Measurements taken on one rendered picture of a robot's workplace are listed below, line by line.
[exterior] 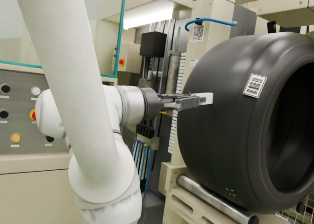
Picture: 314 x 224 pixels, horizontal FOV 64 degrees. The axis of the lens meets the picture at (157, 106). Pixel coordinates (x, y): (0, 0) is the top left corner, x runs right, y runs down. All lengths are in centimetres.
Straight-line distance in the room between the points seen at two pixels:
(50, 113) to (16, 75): 70
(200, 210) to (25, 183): 71
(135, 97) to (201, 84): 30
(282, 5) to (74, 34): 107
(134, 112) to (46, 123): 17
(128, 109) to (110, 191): 19
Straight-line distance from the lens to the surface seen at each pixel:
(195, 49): 113
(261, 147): 73
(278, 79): 74
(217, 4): 114
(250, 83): 69
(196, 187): 99
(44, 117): 48
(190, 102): 62
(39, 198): 126
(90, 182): 38
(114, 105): 51
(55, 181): 124
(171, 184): 106
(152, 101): 56
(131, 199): 43
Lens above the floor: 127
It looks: 5 degrees down
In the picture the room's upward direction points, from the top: 8 degrees clockwise
